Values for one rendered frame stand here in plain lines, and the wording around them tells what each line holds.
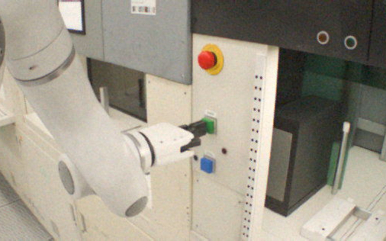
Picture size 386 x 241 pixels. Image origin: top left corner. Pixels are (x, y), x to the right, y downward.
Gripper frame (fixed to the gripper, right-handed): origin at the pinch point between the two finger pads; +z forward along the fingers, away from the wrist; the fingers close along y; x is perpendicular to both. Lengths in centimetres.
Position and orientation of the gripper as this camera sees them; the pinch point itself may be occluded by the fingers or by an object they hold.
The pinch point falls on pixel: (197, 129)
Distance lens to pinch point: 80.5
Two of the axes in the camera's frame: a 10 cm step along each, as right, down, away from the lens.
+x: 0.0, -9.3, -3.7
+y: 6.9, 2.7, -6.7
